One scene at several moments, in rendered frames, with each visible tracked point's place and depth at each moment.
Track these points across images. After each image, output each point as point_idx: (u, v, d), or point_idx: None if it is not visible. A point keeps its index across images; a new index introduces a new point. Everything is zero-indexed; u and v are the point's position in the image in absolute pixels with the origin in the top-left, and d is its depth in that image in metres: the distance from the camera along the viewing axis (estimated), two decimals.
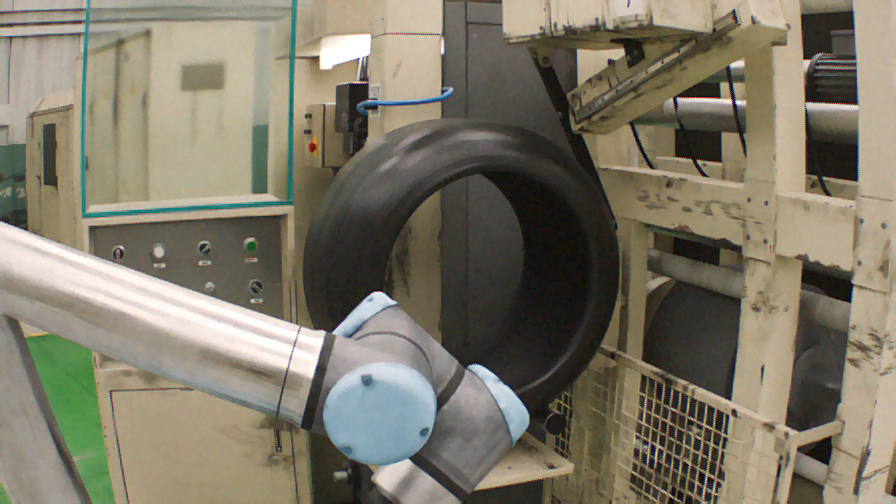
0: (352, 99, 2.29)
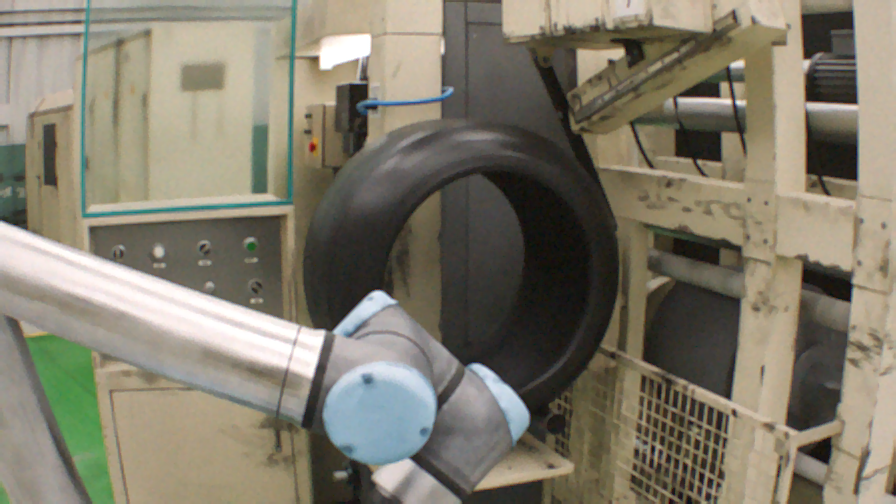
0: (352, 99, 2.29)
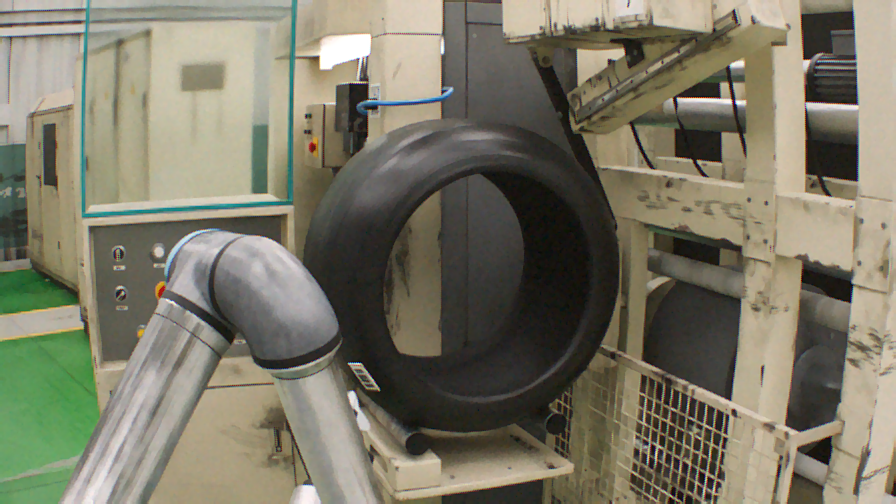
0: (352, 99, 2.29)
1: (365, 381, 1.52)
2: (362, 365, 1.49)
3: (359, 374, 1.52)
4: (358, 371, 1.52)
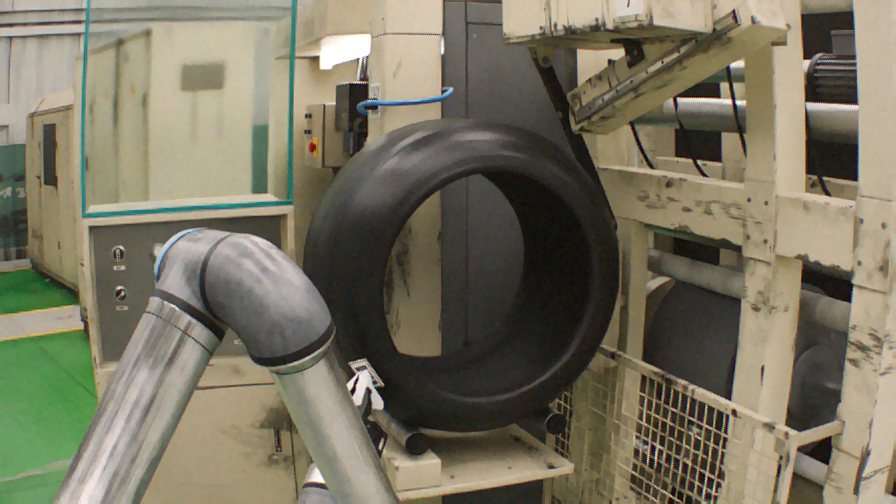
0: (352, 99, 2.29)
1: None
2: (366, 360, 1.50)
3: (361, 372, 1.52)
4: (360, 369, 1.52)
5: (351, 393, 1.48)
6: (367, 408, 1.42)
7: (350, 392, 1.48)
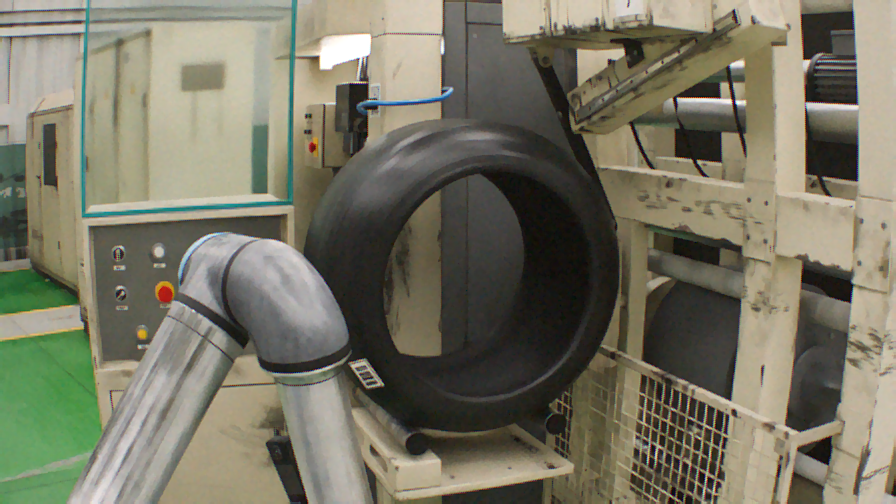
0: (352, 99, 2.29)
1: (367, 379, 1.53)
2: (366, 360, 1.50)
3: (361, 372, 1.52)
4: (360, 369, 1.52)
5: None
6: None
7: None
